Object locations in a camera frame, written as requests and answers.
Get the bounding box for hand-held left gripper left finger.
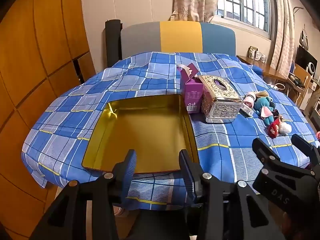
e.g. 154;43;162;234
30;149;137;240

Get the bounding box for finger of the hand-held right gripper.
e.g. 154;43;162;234
252;138;282;171
291;133;320;171

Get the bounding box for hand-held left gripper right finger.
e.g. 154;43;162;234
178;149;285;240

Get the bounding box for red plush toy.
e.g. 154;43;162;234
268;118;281;138

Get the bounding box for gold tin tray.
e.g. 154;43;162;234
81;95;200;174

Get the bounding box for teal plush toy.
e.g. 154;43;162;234
253;90;276;127

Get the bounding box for pink plush toy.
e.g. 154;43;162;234
243;92;258;109

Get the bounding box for white fluffy ball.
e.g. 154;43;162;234
279;122;292;134

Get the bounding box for silver embossed tissue box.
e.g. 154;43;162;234
197;74;243;124

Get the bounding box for wooden chair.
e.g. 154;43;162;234
285;66;312;108

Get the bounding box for blue plaid cloth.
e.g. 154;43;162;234
21;51;320;210

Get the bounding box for purple paper box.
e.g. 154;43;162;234
176;63;204;114

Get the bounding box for wooden desk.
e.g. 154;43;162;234
236;55;288;83

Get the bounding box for black monitor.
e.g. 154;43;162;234
295;45;318;74

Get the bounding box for small boxes on desk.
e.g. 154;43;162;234
247;46;267;61

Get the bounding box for plain beige curtain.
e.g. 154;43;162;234
270;0;297;79

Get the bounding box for black rolled mat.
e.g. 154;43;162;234
105;19;123;68

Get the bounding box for grey yellow blue headboard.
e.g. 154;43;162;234
120;21;237;55

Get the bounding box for wooden wardrobe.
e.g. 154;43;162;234
0;0;97;238

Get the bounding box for barred window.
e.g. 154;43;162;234
215;0;273;40

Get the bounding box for patterned beige curtain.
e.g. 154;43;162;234
171;0;222;22

